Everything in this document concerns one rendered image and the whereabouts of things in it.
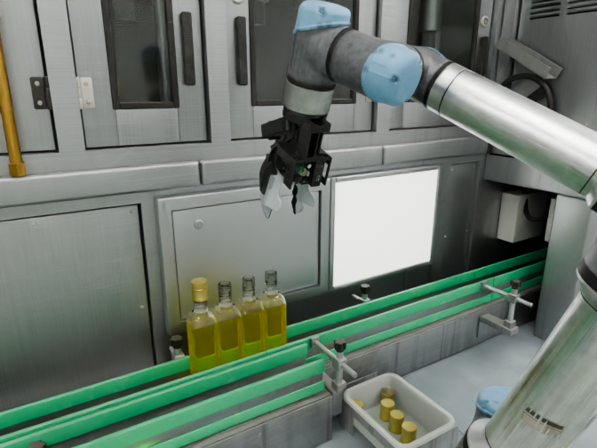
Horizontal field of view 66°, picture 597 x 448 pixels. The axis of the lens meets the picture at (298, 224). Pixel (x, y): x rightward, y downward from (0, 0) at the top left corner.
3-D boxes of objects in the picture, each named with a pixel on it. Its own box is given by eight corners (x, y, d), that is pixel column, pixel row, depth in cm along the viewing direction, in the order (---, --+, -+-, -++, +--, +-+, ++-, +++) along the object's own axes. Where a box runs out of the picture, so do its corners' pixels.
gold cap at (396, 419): (406, 430, 109) (408, 415, 108) (395, 436, 107) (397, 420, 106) (395, 421, 112) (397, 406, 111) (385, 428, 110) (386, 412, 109)
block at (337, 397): (322, 390, 117) (322, 366, 114) (344, 412, 109) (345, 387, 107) (310, 396, 115) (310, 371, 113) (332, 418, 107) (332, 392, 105)
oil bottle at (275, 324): (276, 360, 118) (275, 284, 112) (288, 371, 114) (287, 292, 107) (257, 366, 115) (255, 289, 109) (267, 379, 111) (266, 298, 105)
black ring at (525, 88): (493, 139, 156) (501, 74, 150) (554, 146, 139) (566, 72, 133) (484, 140, 154) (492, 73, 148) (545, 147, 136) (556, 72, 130)
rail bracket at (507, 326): (481, 330, 151) (489, 267, 145) (529, 355, 137) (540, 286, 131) (472, 334, 149) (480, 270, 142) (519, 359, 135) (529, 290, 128)
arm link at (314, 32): (334, 12, 59) (286, -4, 63) (317, 96, 65) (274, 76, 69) (368, 12, 64) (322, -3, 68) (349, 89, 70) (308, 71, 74)
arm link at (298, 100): (277, 74, 71) (322, 74, 74) (274, 102, 73) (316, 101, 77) (301, 92, 65) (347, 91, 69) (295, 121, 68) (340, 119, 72)
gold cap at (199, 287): (189, 302, 97) (188, 284, 96) (194, 295, 100) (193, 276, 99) (206, 302, 97) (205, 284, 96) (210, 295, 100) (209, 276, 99)
